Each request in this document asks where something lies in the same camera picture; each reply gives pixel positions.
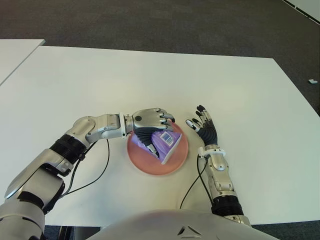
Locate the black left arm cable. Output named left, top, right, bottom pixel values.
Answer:
left=63, top=138, right=111, bottom=198

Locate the pink round plate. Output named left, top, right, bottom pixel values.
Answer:
left=126, top=119, right=190, bottom=177

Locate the purple tissue paper pack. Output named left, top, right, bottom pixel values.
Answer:
left=131, top=130, right=183, bottom=165

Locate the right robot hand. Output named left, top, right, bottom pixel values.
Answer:
left=185, top=104, right=219, bottom=146

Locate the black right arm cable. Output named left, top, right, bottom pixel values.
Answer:
left=179, top=154, right=216, bottom=210

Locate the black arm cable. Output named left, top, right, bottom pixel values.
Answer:
left=179, top=154, right=216, bottom=210
left=63, top=138, right=111, bottom=198

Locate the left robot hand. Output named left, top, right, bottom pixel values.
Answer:
left=124, top=107, right=176, bottom=160

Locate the grey robot torso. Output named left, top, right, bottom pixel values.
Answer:
left=86, top=209, right=262, bottom=240

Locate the neighbouring white table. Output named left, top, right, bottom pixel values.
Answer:
left=0, top=38, right=46, bottom=87

